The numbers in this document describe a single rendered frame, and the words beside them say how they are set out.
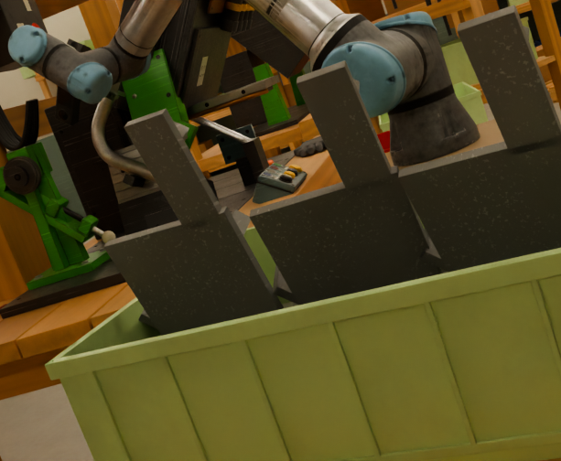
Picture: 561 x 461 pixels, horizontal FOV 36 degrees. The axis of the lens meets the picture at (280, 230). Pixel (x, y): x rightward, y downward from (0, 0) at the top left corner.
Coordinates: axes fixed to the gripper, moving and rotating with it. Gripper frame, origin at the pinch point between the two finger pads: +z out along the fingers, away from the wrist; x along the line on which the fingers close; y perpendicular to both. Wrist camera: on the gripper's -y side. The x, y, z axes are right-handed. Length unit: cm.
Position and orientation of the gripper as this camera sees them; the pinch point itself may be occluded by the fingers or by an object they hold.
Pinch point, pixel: (107, 95)
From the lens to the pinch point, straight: 200.9
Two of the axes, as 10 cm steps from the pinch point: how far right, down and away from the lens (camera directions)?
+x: -8.6, -4.1, 2.8
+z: 2.8, 0.8, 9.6
